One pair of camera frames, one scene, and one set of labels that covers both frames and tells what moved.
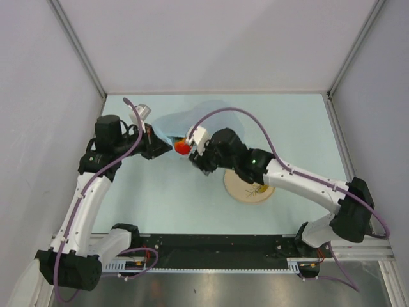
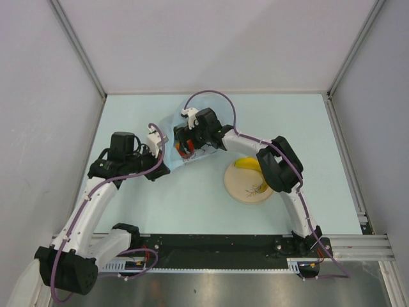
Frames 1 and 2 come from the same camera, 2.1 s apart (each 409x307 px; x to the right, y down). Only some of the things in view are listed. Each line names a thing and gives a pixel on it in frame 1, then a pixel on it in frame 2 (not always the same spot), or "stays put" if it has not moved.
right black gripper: [200, 160] -> [186, 133]
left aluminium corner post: [71, 36] stays put
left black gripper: [153, 145] -> [162, 170]
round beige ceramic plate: [244, 190] stays put
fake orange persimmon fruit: [182, 146] stays put
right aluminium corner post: [329, 100] stays put
